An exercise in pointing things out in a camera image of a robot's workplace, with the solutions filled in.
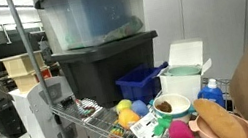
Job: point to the yellow ball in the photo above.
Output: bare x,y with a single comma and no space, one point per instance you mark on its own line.
123,105

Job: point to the blue bottle white cap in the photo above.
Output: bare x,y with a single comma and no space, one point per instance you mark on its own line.
211,95

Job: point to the orange ball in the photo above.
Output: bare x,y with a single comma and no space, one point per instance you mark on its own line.
128,118

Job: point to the clear storage tote grey lid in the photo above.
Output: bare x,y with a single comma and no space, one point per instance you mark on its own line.
94,13

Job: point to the small brown toy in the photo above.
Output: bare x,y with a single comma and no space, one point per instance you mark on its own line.
164,107

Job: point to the rainbow coloured toy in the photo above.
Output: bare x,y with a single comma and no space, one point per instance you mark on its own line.
116,131

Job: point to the white open carton box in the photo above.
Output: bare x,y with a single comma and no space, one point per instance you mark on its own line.
181,86

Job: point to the white bowl with teal base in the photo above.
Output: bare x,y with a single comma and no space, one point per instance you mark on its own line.
180,103

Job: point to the pink plush toy green leaves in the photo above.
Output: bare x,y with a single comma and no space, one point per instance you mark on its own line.
180,132

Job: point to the black floor cabinet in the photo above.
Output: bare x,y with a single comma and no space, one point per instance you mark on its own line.
7,117

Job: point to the dark grey storage tote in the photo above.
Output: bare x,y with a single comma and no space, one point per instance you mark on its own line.
97,73

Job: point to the blue ball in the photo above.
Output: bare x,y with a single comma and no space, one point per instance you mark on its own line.
140,108

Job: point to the blue plastic storage box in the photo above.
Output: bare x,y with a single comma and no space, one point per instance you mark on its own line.
134,87

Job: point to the green silicone lid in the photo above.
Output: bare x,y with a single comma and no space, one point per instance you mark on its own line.
183,70

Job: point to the white toy cabinet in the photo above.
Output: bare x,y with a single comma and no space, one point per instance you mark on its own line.
40,127

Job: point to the beige plastic bin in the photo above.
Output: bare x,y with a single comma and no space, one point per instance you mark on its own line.
26,82
22,64

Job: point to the brown bread-shaped plush doll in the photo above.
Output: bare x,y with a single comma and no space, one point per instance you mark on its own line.
219,120

